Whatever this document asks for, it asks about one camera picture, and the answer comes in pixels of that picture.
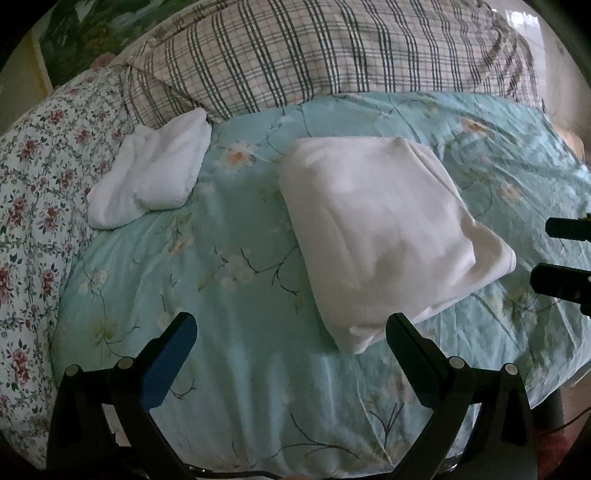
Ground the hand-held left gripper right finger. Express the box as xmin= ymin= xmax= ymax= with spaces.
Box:
xmin=385 ymin=312 xmax=540 ymax=480

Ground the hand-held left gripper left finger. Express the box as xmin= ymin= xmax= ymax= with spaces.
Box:
xmin=46 ymin=312 xmax=199 ymax=480

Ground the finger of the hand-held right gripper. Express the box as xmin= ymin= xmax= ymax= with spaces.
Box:
xmin=529 ymin=263 xmax=591 ymax=318
xmin=545 ymin=216 xmax=591 ymax=241

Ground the cream white garment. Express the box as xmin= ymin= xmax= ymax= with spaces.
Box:
xmin=278 ymin=136 xmax=517 ymax=355

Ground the teal floral bed sheet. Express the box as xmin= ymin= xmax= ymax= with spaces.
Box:
xmin=51 ymin=90 xmax=591 ymax=476

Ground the white folded towel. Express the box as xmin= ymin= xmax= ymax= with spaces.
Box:
xmin=87 ymin=108 xmax=212 ymax=229

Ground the white red-flowered quilt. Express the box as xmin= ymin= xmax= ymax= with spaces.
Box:
xmin=0 ymin=69 xmax=140 ymax=445

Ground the plaid pillow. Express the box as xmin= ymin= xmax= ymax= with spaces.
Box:
xmin=124 ymin=0 xmax=548 ymax=128

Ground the framed green painting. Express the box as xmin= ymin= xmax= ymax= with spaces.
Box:
xmin=37 ymin=0 xmax=204 ymax=89

